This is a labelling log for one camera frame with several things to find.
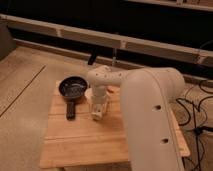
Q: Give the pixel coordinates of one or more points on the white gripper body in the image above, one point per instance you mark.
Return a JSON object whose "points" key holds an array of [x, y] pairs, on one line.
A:
{"points": [[99, 94]]}

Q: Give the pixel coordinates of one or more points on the white plastic bottle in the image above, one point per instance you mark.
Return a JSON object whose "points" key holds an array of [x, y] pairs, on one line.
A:
{"points": [[98, 111]]}

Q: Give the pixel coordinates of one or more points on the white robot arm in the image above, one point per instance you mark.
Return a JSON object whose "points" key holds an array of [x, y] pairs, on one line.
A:
{"points": [[145, 97]]}

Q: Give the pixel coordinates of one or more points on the black ceramic bowl pan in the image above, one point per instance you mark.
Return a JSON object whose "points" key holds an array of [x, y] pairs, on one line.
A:
{"points": [[72, 89]]}

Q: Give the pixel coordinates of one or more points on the orange carrot toy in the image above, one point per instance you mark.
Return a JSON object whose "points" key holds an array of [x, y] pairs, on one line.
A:
{"points": [[112, 89]]}

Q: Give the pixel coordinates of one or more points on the black stand foot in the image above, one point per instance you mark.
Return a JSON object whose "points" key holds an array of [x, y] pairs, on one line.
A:
{"points": [[92, 59]]}

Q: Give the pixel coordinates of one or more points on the wooden board table top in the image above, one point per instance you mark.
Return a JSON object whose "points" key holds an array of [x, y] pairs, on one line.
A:
{"points": [[85, 141]]}

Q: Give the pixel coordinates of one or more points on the metal rail frame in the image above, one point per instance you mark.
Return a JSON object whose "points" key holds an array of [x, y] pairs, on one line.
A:
{"points": [[153, 48]]}

